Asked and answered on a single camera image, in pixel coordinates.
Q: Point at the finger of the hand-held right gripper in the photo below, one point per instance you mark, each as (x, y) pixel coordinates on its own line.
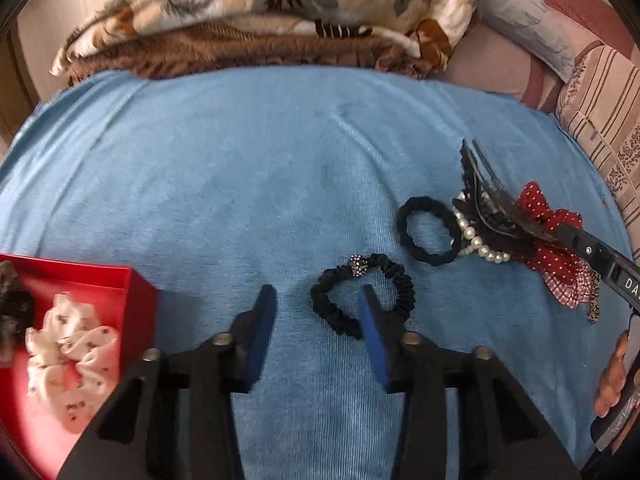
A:
(595, 255)

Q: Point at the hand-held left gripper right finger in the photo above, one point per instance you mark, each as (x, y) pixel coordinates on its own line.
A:
(372, 340)

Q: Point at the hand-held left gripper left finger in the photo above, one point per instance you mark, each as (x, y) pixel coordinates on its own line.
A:
(262, 330)

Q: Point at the black beaded scrunchie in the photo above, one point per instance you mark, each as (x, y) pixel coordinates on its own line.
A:
(320, 305)

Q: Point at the red polka dot hair bow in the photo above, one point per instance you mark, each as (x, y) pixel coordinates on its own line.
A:
(545, 215)

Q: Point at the black hair claw clip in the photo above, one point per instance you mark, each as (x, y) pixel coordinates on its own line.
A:
(480, 170)

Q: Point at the red cardboard box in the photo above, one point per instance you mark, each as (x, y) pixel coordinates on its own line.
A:
(125, 290)

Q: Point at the person's right hand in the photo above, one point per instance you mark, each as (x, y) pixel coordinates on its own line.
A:
(610, 380)

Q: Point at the striped floral pillow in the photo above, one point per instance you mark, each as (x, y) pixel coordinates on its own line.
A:
(610, 110)

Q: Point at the white printed scrunchie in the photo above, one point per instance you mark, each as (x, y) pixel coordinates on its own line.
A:
(65, 330)

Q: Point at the pink patterned bedsheet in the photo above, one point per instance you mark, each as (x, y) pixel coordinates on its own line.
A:
(480, 70)

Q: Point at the white pillow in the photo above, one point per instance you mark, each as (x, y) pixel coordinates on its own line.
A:
(525, 20)

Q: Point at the grey sheer scrunchie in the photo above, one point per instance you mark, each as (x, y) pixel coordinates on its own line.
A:
(15, 305)

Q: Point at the brown ruffled blanket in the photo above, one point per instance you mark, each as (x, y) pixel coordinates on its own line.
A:
(225, 47)

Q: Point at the wooden window frame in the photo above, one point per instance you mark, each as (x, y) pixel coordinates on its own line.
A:
(15, 85)

